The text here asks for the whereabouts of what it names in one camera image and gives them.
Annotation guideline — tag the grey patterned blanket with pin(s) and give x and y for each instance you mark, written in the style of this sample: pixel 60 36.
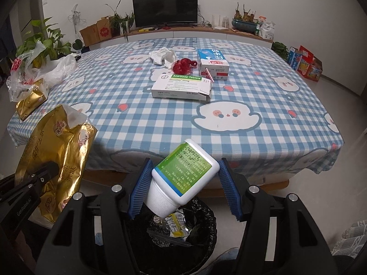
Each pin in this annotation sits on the grey patterned blanket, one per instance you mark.
pixel 351 235

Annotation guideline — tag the pink drinking straw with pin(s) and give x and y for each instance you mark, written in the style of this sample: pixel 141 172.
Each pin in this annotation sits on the pink drinking straw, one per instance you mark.
pixel 208 74

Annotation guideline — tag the white medicine box green stripe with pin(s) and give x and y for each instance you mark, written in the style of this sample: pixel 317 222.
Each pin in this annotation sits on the white medicine box green stripe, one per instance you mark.
pixel 177 87

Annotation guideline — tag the blue and white milk carton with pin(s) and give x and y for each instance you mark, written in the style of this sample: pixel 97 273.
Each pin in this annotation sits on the blue and white milk carton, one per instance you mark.
pixel 212 57

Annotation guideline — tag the small green potted plant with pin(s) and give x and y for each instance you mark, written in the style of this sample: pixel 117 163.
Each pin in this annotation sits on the small green potted plant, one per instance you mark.
pixel 281 48

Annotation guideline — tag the blue planter with dried plants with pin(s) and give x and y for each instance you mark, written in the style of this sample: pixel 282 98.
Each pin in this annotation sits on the blue planter with dried plants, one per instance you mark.
pixel 243 24

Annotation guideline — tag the white medicine bottle green label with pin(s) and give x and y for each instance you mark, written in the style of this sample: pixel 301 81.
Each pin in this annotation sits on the white medicine bottle green label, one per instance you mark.
pixel 183 174

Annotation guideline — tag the trash bin with black bag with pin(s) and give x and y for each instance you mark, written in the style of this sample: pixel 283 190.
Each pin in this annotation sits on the trash bin with black bag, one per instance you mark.
pixel 197 229

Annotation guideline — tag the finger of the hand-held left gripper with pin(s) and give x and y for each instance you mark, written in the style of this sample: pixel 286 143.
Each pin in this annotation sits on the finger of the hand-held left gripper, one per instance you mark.
pixel 40 175

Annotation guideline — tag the small gold foil bag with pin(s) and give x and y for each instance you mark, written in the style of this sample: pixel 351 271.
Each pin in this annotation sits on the small gold foil bag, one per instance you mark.
pixel 30 98

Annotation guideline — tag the person's blue slipper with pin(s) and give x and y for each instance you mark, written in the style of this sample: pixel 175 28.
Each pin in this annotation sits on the person's blue slipper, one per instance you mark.
pixel 226 255

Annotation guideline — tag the tall gold snack bag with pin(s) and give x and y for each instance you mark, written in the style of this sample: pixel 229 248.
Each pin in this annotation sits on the tall gold snack bag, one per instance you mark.
pixel 57 149

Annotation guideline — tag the black television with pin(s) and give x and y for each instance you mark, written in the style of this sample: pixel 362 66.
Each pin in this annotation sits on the black television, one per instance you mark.
pixel 165 8

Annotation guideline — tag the red printed gift box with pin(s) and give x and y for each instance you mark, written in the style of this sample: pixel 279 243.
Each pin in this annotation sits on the red printed gift box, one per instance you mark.
pixel 311 63

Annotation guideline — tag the white television cabinet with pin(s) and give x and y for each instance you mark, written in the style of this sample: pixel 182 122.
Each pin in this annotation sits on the white television cabinet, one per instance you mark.
pixel 243 36

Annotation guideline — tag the green pothos plant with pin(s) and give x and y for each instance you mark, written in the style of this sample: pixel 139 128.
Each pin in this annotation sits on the green pothos plant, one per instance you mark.
pixel 43 40

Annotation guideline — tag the plain brown cardboard box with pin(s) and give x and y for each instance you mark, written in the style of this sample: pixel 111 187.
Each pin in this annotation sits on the plain brown cardboard box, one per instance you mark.
pixel 89 35

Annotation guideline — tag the cardboard box with red print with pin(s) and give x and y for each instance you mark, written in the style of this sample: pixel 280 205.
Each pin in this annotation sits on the cardboard box with red print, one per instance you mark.
pixel 104 30

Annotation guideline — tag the dried spindly plant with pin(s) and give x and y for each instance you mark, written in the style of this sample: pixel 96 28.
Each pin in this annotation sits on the dried spindly plant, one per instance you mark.
pixel 76 14

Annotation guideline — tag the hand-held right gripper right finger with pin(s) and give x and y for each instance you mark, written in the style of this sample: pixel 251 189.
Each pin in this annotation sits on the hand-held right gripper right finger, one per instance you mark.
pixel 229 189

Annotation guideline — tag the long leaf potted plant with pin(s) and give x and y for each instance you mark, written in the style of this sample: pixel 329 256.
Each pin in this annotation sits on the long leaf potted plant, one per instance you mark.
pixel 122 20

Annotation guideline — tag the dark hanging clothing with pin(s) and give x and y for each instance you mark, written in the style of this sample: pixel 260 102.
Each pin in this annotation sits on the dark hanging clothing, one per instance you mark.
pixel 5 43

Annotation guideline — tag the white plastic bag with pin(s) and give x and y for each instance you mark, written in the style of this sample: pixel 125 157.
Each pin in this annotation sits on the white plastic bag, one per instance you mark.
pixel 60 68

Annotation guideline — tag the yellow and silver snack wrapper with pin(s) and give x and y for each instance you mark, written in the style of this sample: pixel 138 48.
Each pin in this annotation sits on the yellow and silver snack wrapper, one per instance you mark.
pixel 176 225

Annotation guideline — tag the white tissue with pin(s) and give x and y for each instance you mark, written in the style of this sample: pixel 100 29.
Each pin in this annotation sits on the white tissue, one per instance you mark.
pixel 160 54

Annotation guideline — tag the white router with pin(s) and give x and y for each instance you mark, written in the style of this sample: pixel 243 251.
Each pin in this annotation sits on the white router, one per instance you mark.
pixel 220 28

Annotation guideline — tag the blue checkered tablecloth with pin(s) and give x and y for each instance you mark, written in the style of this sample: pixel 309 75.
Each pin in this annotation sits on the blue checkered tablecloth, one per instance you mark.
pixel 143 114

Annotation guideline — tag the white paper bag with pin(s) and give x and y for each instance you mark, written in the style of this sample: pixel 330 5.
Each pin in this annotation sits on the white paper bag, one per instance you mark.
pixel 268 30

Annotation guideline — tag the red plastic net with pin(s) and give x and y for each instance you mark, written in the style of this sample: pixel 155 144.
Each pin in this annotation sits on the red plastic net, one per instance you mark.
pixel 182 66

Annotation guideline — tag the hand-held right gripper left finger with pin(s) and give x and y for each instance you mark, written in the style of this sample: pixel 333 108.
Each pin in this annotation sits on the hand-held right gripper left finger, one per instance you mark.
pixel 140 189

